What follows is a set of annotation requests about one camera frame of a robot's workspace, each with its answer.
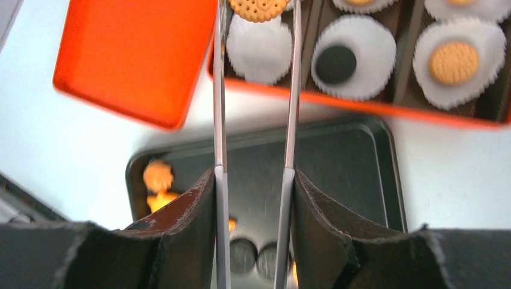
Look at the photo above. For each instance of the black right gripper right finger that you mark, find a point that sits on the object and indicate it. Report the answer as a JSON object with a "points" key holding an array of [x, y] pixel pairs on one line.
{"points": [[338, 248]]}

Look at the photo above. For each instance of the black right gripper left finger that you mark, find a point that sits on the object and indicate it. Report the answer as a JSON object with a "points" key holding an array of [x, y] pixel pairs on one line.
{"points": [[185, 231]]}

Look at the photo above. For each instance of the round orange biscuit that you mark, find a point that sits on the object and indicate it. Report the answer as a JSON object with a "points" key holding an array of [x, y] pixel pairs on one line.
{"points": [[294, 273], [460, 2], [454, 63], [258, 11], [359, 2]]}

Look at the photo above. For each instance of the black baking tray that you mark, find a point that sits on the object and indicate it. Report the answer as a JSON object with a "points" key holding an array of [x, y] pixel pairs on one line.
{"points": [[352, 160]]}

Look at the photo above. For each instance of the round black cookie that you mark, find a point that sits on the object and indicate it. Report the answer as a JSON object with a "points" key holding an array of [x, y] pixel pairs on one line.
{"points": [[335, 64], [243, 255], [266, 262]]}

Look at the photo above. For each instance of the orange box lid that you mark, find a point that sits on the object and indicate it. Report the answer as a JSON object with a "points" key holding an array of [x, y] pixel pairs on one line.
{"points": [[140, 59]]}

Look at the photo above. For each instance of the orange cookie box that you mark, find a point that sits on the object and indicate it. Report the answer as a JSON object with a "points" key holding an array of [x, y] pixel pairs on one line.
{"points": [[402, 95]]}

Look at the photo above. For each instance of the orange fish cookie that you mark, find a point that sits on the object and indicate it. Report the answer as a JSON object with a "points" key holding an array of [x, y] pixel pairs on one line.
{"points": [[161, 199], [231, 224]]}

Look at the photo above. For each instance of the orange swirl cookie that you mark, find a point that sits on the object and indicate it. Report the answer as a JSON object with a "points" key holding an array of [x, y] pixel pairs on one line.
{"points": [[157, 176]]}

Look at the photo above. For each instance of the white paper cupcake liner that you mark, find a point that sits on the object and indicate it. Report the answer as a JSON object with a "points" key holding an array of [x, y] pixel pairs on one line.
{"points": [[259, 53], [488, 39], [375, 49], [490, 10], [362, 6]]}

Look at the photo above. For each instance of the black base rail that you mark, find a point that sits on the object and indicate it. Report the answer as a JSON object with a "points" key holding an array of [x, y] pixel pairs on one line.
{"points": [[27, 203]]}

